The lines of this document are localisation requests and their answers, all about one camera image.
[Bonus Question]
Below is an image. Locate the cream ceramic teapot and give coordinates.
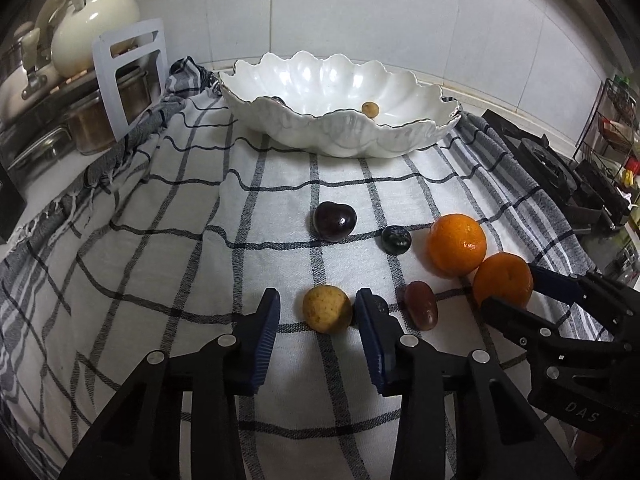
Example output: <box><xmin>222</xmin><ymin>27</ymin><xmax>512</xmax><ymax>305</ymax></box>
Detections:
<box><xmin>51</xmin><ymin>0</ymin><xmax>142</xmax><ymax>78</ymax></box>

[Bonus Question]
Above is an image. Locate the stainless steel pot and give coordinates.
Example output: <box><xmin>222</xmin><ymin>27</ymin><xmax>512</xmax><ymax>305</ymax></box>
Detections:
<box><xmin>65</xmin><ymin>67</ymin><xmax>151</xmax><ymax>156</ymax></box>

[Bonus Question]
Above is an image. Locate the red grape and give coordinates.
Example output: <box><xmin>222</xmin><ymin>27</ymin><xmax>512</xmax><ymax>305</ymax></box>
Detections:
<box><xmin>404</xmin><ymin>281</ymin><xmax>439</xmax><ymax>331</ymax></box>

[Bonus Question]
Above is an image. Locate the checked white cloth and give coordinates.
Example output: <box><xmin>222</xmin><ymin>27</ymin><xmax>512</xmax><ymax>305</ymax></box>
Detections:
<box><xmin>0</xmin><ymin>55</ymin><xmax>601</xmax><ymax>480</ymax></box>

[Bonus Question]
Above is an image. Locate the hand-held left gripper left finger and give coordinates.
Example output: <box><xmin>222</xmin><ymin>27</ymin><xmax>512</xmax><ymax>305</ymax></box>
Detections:
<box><xmin>57</xmin><ymin>287</ymin><xmax>282</xmax><ymax>480</ymax></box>

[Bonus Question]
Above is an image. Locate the black wire rack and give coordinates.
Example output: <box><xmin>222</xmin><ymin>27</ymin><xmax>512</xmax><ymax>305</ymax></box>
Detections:
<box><xmin>580</xmin><ymin>76</ymin><xmax>640</xmax><ymax>196</ymax></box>

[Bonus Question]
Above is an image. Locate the orange mandarin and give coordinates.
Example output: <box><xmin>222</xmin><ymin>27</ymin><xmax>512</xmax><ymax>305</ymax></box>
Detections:
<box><xmin>472</xmin><ymin>253</ymin><xmax>534</xmax><ymax>310</ymax></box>
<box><xmin>426</xmin><ymin>213</ymin><xmax>487</xmax><ymax>277</ymax></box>

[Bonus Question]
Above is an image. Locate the white dish rack panel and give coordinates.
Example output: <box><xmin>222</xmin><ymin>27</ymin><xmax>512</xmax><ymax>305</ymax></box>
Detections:
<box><xmin>92</xmin><ymin>18</ymin><xmax>168</xmax><ymax>142</ymax></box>

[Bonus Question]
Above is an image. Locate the white scalloped ceramic bowl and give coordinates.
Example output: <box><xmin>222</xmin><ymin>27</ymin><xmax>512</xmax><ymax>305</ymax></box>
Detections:
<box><xmin>218</xmin><ymin>51</ymin><xmax>462</xmax><ymax>158</ymax></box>

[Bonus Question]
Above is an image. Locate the black gas stove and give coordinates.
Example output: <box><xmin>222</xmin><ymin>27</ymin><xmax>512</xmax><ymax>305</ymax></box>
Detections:
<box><xmin>482</xmin><ymin>110</ymin><xmax>631</xmax><ymax>233</ymax></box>

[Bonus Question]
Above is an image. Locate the stainless steel tray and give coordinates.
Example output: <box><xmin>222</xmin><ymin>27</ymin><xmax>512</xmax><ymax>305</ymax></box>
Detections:
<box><xmin>0</xmin><ymin>125</ymin><xmax>76</xmax><ymax>177</ymax></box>

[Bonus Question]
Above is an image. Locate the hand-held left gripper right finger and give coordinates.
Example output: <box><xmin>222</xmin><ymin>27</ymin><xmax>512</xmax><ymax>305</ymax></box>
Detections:
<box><xmin>354</xmin><ymin>287</ymin><xmax>581</xmax><ymax>480</ymax></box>

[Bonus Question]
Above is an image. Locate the large yellow longan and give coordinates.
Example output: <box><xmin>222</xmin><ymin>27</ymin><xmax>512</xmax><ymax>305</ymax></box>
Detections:
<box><xmin>302</xmin><ymin>285</ymin><xmax>352</xmax><ymax>334</ymax></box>

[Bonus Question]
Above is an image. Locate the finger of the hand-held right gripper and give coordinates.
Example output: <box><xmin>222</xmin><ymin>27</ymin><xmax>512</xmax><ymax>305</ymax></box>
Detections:
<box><xmin>527</xmin><ymin>265</ymin><xmax>640</xmax><ymax>343</ymax></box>
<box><xmin>481</xmin><ymin>296</ymin><xmax>626</xmax><ymax>386</ymax></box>

